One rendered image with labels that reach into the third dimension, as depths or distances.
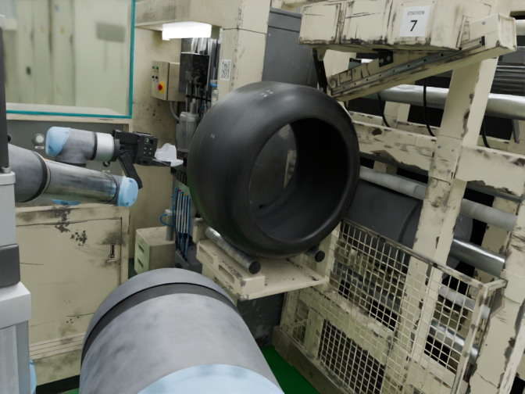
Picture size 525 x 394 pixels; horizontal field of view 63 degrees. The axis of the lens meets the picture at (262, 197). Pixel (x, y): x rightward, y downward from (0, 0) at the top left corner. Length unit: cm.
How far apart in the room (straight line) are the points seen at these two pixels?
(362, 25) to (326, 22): 18
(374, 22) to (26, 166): 108
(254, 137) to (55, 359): 142
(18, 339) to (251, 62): 130
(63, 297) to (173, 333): 181
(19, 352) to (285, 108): 96
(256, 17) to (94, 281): 129
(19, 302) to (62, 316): 157
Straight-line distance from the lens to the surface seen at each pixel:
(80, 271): 201
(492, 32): 139
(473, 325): 145
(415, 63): 151
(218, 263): 154
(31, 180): 82
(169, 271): 31
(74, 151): 116
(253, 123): 125
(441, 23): 135
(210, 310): 27
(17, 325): 56
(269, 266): 166
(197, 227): 165
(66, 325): 213
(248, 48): 165
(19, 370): 59
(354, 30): 153
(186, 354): 23
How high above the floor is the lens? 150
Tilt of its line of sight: 16 degrees down
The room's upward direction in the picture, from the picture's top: 7 degrees clockwise
